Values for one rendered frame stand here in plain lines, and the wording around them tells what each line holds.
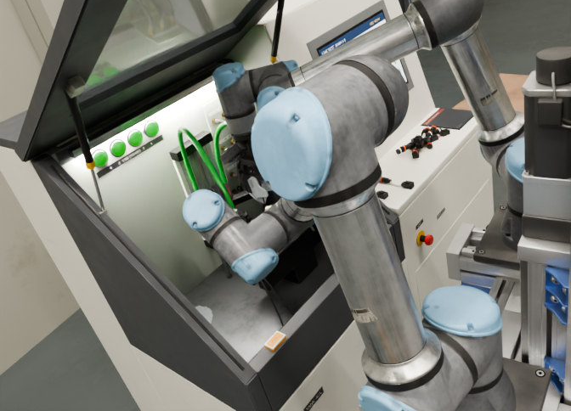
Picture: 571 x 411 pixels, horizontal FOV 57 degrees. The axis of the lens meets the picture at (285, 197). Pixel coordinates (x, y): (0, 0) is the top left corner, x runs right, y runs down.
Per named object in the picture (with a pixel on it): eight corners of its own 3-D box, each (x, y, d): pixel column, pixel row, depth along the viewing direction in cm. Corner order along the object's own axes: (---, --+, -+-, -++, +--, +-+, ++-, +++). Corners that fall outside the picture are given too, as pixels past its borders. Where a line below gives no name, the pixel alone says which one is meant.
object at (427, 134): (422, 163, 178) (420, 149, 175) (394, 159, 184) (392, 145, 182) (451, 132, 191) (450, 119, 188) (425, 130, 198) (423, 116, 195)
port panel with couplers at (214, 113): (237, 191, 177) (208, 107, 161) (230, 189, 179) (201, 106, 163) (262, 172, 184) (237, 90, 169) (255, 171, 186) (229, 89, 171)
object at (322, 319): (274, 416, 128) (257, 372, 121) (262, 408, 131) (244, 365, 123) (399, 265, 165) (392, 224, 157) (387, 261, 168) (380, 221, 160)
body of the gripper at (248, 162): (262, 183, 125) (249, 138, 119) (238, 178, 130) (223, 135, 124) (283, 168, 129) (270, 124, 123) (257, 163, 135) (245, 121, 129)
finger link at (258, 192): (268, 212, 131) (259, 181, 126) (252, 208, 135) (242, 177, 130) (277, 205, 133) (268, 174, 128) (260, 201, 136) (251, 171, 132)
